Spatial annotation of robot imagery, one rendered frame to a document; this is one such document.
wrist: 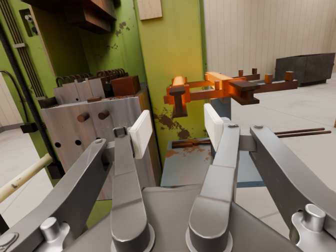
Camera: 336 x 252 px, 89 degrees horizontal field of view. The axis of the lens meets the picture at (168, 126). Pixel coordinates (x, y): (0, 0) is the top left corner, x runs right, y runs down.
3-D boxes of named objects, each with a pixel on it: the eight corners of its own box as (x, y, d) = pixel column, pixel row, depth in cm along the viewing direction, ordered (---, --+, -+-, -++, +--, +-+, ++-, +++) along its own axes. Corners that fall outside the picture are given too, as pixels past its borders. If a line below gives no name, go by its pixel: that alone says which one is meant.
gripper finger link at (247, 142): (229, 137, 13) (269, 134, 13) (215, 117, 18) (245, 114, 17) (229, 154, 14) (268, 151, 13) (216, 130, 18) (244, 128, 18)
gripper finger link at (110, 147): (128, 163, 14) (95, 165, 15) (141, 138, 19) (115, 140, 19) (125, 147, 14) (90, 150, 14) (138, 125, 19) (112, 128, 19)
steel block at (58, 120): (158, 195, 76) (138, 96, 61) (76, 202, 79) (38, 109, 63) (164, 140, 128) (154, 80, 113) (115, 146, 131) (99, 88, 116)
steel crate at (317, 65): (295, 80, 519) (298, 55, 495) (332, 82, 426) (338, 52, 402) (272, 84, 506) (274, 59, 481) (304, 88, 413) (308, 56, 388)
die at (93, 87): (105, 98, 67) (99, 76, 64) (57, 104, 69) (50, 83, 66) (130, 85, 107) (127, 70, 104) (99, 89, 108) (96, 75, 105)
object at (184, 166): (310, 184, 45) (312, 178, 44) (161, 191, 50) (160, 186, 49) (261, 136, 73) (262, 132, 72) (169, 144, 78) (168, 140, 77)
